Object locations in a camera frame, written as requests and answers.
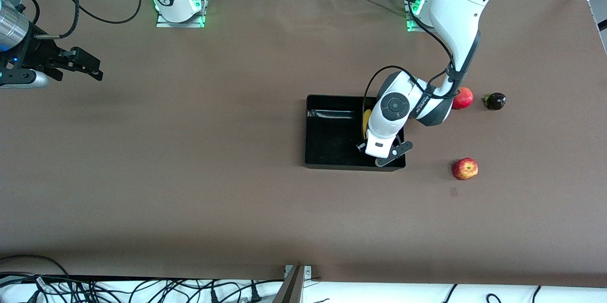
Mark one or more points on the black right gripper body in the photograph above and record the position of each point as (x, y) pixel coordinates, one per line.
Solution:
(39, 52)

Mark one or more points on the yellow banana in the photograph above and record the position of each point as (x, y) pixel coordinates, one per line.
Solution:
(366, 120)

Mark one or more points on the black rectangular plastic tray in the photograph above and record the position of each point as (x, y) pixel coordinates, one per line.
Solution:
(332, 142)

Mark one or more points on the red yellow apple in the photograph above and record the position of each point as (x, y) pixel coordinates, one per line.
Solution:
(464, 169)

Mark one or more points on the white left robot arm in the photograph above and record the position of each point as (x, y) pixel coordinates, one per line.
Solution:
(455, 4)

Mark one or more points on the red pomegranate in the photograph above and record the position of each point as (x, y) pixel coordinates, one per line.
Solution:
(465, 99)

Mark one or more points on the dark purple mangosteen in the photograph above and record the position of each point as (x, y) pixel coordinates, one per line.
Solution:
(496, 101)

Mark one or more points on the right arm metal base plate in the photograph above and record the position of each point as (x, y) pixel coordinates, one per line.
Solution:
(163, 23)

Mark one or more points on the metal frame bracket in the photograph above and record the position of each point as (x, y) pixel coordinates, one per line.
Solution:
(291, 289)

